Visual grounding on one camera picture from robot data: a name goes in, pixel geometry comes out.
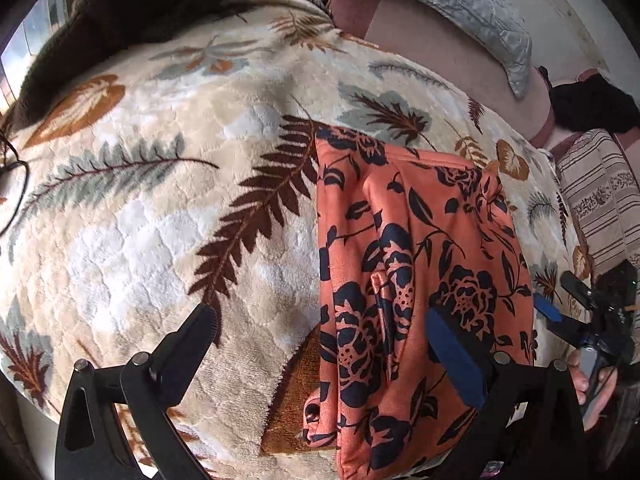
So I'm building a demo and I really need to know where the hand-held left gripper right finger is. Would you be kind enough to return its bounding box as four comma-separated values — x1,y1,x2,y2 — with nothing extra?
425,307,586,480

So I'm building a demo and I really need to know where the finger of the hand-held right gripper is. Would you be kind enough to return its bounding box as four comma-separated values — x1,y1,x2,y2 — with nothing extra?
560,271,601,312
532,292,585,347

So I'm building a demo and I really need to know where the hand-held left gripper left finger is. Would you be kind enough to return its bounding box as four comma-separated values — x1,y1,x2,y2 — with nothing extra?
54,304,218,480

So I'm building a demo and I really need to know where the orange floral shirt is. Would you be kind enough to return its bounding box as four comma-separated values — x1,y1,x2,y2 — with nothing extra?
302,126,541,480

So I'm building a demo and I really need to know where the person's right hand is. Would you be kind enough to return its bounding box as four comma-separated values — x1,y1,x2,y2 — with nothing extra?
570,347,621,431

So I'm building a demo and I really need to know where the striped floral cushion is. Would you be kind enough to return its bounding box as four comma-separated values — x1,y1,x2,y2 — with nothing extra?
555,129,640,276

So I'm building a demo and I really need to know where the leaf print plush blanket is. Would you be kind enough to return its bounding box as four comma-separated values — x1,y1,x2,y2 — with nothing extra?
0,0,596,480

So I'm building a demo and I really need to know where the black garment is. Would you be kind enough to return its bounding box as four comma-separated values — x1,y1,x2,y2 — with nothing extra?
550,72,640,136

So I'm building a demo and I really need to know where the dark brown garment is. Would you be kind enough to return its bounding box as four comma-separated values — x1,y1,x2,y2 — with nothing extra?
17,0,321,126

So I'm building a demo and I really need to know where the wooden stained glass door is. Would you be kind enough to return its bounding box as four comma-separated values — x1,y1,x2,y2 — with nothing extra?
0,0,76,111

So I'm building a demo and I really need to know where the black cable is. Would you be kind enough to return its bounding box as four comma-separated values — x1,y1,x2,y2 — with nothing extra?
0,130,31,236

